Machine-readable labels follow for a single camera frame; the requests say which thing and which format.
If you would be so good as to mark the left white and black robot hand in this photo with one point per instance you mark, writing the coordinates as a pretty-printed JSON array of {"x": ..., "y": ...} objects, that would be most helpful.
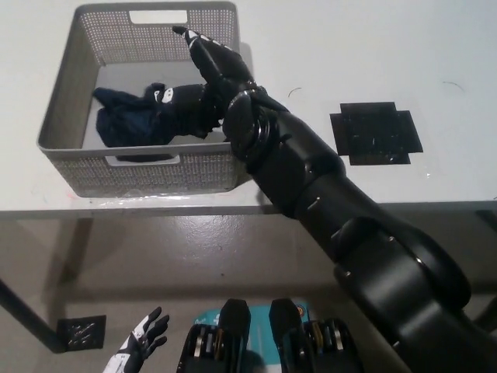
[{"x": 136, "y": 342}]

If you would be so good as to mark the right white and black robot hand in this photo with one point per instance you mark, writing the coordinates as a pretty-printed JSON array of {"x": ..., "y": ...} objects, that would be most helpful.
[{"x": 221, "y": 66}]

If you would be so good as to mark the navy blue umbrella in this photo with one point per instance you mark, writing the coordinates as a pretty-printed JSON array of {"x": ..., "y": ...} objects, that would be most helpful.
[{"x": 128, "y": 124}]

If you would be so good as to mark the black square tape floor mark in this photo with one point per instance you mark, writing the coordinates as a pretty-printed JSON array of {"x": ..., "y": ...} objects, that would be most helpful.
[{"x": 81, "y": 332}]

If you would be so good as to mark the black slanted table leg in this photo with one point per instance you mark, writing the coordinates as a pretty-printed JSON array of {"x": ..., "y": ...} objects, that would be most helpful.
[{"x": 27, "y": 312}]

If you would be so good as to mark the grey perforated plastic basket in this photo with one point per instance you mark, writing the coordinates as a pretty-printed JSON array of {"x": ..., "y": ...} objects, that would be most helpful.
[{"x": 155, "y": 171}]

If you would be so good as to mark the black robot legs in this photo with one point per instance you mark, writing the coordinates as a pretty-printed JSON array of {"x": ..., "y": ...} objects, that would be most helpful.
[{"x": 268, "y": 346}]

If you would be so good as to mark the black tape cross mark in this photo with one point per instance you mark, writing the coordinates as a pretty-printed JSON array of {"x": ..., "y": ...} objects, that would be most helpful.
[{"x": 374, "y": 132}]

